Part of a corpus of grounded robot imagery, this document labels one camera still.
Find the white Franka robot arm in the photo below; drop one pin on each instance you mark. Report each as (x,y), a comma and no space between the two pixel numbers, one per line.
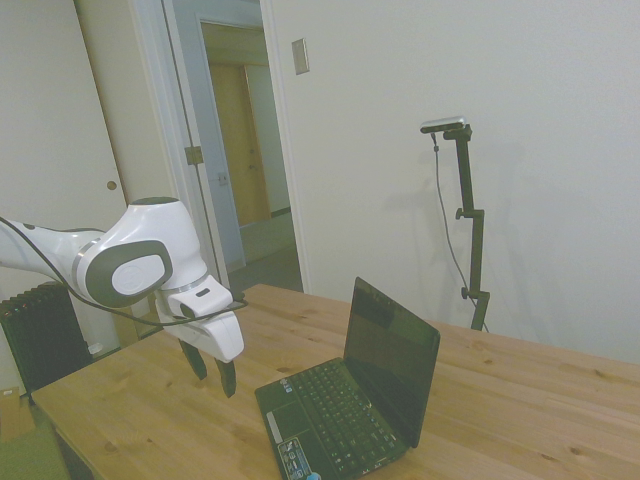
(145,225)

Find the black camera stand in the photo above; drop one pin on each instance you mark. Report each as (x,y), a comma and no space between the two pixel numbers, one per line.
(475,240)

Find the black laptop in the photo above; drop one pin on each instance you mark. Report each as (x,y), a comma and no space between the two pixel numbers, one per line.
(390,350)

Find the black radiator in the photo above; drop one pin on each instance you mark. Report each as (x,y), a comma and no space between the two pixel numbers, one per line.
(45,345)

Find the white closet door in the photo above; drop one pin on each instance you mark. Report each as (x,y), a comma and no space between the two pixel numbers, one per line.
(45,125)

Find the white door frame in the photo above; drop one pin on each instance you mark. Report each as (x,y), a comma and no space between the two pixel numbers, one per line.
(287,200)

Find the wooden hallway door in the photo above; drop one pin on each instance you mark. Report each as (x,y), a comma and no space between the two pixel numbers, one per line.
(235,150)

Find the blue-grey open door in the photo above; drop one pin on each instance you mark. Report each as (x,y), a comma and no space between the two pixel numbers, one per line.
(215,225)

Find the silver camera on stand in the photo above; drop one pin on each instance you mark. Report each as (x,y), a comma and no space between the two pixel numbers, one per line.
(444,124)

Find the brass door hinge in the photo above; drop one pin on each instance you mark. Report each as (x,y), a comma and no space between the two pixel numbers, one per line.
(193,155)

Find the small white floor object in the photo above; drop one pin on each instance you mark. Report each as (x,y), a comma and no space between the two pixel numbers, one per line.
(95,348)

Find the metal wall switch plate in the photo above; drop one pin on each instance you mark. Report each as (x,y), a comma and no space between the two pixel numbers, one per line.
(300,56)

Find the brown cardboard box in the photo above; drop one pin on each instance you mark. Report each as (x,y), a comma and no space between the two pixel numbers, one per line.
(15,415)

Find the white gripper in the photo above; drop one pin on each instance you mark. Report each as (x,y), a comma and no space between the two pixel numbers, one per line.
(220,335)

